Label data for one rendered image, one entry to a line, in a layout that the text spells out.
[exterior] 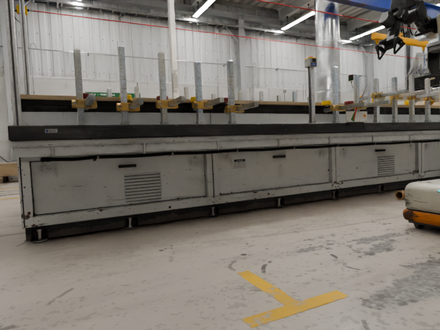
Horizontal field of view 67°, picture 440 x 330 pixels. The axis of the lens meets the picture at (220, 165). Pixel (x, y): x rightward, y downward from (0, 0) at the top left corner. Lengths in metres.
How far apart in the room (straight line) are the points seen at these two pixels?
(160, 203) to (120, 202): 0.27
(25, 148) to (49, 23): 7.83
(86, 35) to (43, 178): 7.66
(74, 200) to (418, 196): 2.10
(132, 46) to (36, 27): 2.30
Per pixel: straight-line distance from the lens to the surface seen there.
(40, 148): 2.12
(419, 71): 6.23
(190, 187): 2.53
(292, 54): 12.33
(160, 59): 2.26
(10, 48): 2.17
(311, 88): 2.84
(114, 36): 9.89
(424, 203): 2.23
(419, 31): 2.38
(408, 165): 4.16
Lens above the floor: 0.54
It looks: 3 degrees down
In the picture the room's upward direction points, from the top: 2 degrees counter-clockwise
